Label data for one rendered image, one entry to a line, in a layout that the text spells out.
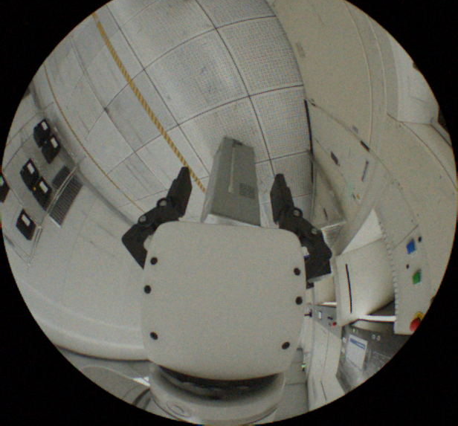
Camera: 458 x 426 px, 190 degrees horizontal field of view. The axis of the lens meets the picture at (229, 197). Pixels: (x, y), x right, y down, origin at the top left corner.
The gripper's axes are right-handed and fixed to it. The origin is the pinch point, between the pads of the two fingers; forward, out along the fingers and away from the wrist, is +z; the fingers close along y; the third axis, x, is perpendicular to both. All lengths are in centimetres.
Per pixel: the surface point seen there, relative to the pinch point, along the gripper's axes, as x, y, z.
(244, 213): -49, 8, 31
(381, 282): -58, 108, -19
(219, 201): -44, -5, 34
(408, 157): 8.5, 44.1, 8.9
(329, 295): -193, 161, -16
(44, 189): -39, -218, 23
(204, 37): 39, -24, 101
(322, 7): 48, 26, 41
